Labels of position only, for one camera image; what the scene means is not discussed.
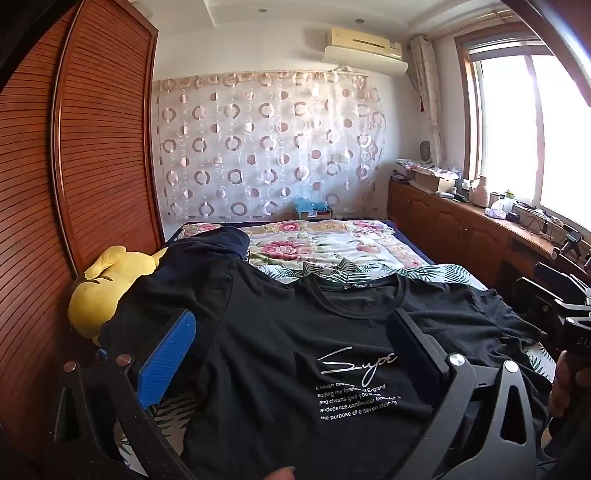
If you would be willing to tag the wooden framed window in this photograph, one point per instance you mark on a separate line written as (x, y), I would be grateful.
(508, 129)

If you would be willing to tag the dark navy garment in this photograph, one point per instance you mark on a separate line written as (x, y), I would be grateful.
(207, 249)

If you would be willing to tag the open cardboard box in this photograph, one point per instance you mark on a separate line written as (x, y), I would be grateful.
(434, 182)

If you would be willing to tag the yellow plush toy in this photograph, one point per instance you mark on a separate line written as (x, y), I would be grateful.
(106, 286)

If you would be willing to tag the black t-shirt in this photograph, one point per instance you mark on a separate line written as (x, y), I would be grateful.
(277, 323)

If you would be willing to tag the long wooden cabinet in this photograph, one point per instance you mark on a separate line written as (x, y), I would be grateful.
(452, 226)

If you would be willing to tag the small round fan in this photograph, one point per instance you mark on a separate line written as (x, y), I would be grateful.
(426, 151)

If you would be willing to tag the small black box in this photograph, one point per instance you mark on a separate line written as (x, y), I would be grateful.
(512, 217)

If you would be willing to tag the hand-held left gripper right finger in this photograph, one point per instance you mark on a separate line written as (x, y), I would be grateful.
(415, 355)

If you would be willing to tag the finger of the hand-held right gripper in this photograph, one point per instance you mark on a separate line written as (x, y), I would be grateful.
(540, 304)
(561, 281)

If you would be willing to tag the cardboard box with blue contents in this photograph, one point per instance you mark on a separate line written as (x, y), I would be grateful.
(315, 210)

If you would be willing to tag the person's right hand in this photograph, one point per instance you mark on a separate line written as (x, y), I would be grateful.
(563, 392)

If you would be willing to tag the floral leaf print blanket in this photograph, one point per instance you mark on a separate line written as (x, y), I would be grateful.
(323, 240)

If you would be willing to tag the circle patterned wall curtain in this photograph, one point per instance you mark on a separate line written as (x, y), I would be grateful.
(258, 138)

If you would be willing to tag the person's right forearm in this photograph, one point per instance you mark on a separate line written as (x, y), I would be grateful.
(570, 447)

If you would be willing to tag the tied patterned window curtain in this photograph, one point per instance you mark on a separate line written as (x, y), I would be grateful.
(427, 92)

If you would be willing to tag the cream air conditioner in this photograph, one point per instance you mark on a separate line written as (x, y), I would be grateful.
(364, 40)

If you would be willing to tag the wooden slatted wardrobe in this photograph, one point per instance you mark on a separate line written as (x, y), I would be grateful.
(92, 184)

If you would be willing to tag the pink bottle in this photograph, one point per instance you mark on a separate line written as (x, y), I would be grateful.
(480, 193)

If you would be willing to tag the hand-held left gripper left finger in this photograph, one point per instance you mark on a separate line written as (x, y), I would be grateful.
(166, 360)

